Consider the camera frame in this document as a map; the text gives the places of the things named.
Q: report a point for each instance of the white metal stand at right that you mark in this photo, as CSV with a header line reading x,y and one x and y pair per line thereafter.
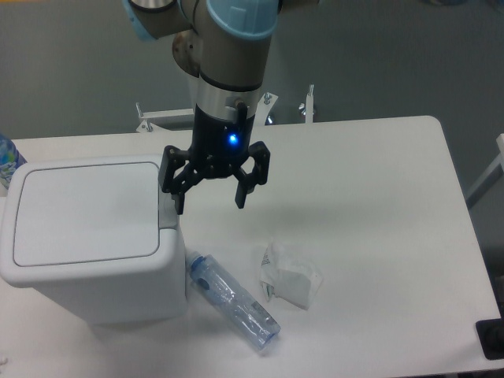
x,y
488,178

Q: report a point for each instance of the white trash can lid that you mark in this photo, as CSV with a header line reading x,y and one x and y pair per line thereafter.
x,y
84,213

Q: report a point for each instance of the white plastic trash can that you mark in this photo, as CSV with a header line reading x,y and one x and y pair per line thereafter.
x,y
106,292

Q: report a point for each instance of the black clamp at table edge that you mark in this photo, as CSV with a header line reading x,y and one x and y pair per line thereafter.
x,y
490,333

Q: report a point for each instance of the grey lid release button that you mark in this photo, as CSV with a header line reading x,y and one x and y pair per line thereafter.
x,y
167,215

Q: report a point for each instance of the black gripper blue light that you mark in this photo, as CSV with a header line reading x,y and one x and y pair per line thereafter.
x,y
222,147

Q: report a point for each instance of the blue green labelled bottle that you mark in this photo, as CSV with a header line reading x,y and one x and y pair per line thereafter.
x,y
11,160

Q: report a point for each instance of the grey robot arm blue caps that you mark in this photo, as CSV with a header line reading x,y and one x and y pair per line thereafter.
x,y
232,40

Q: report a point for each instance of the crumpled white paper wrapper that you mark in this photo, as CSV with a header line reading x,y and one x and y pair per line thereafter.
x,y
288,272

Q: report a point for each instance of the clear blue plastic bottle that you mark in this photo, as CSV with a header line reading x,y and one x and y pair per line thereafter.
x,y
223,291

